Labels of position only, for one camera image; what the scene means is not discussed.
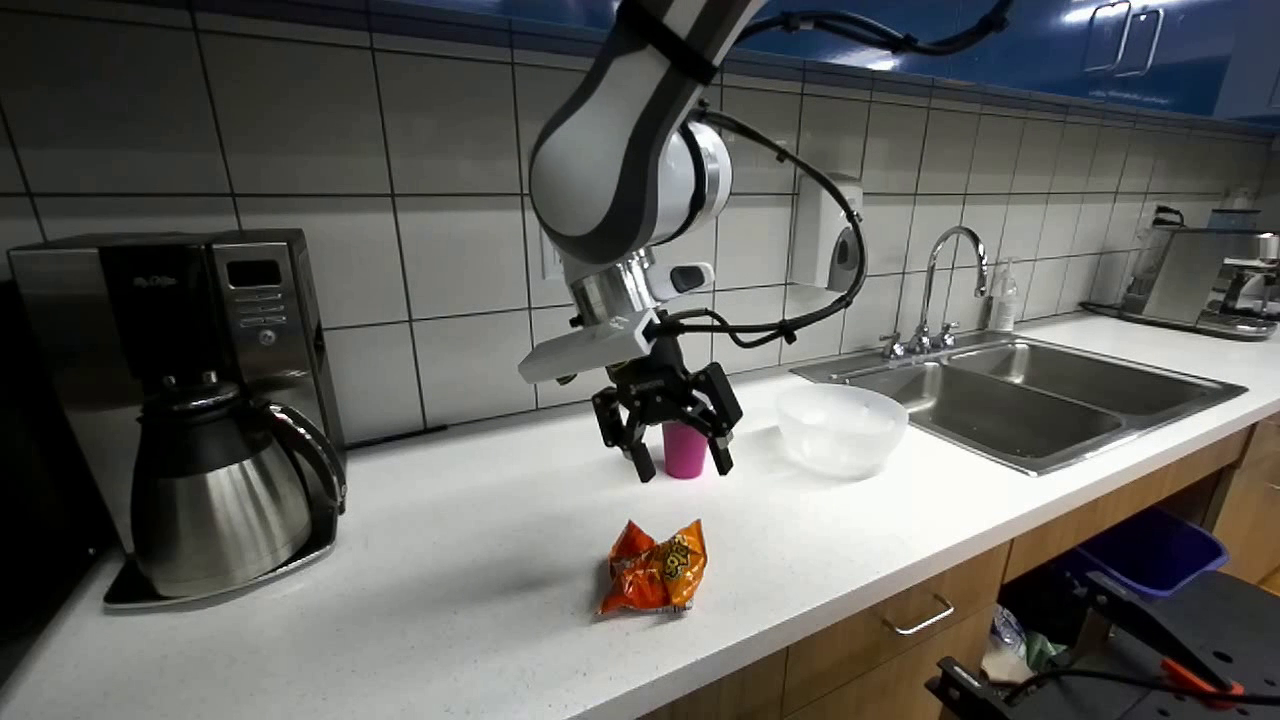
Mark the black microwave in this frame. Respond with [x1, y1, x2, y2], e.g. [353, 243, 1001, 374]
[0, 277, 116, 673]

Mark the clear pump soap bottle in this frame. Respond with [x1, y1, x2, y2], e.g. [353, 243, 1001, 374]
[989, 255, 1025, 338]

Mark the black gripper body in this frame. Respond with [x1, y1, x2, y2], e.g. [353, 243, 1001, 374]
[601, 334, 735, 430]

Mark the steel coffee carafe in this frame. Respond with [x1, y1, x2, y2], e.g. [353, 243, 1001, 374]
[127, 375, 353, 604]

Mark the silver cabinet door handle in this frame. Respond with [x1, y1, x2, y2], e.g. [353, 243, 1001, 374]
[1083, 0, 1130, 80]
[1129, 0, 1169, 80]

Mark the silver espresso machine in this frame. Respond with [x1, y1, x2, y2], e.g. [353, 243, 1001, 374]
[1079, 198, 1280, 346]

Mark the blue upper cabinet door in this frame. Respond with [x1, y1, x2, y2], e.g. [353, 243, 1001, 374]
[763, 0, 1135, 111]
[1129, 0, 1280, 132]

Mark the crumpled plastic bag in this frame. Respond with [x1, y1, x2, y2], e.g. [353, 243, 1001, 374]
[978, 604, 1072, 689]

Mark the clear plastic bowl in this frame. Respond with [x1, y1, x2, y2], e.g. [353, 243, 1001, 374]
[773, 382, 910, 485]

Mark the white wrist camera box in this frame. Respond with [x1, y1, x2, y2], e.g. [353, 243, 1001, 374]
[517, 311, 662, 391]

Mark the blue plastic bin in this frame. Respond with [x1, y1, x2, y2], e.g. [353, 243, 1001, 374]
[1074, 510, 1230, 599]

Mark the pink plastic cup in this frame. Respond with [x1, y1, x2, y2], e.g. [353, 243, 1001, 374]
[658, 415, 713, 485]

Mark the wooden base cabinet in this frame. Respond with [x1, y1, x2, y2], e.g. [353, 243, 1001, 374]
[636, 420, 1280, 720]

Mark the chrome sink faucet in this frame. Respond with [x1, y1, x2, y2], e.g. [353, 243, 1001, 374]
[874, 226, 1001, 362]

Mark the metal drawer handle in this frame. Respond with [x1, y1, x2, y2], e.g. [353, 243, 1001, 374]
[885, 592, 960, 643]

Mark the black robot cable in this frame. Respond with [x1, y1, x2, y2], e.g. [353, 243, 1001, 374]
[654, 0, 1014, 352]

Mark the stainless steel double sink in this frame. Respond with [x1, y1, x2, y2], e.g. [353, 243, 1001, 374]
[794, 334, 1252, 481]

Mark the black tripod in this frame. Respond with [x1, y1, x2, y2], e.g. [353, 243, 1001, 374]
[924, 563, 1280, 720]

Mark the white wall soap dispenser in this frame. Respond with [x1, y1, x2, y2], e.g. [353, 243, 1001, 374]
[786, 177, 868, 298]

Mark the orange snack packet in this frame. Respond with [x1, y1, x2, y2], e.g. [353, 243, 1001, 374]
[594, 515, 713, 619]

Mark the black and silver coffee maker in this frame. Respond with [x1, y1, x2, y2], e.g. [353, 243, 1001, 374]
[4, 230, 353, 611]

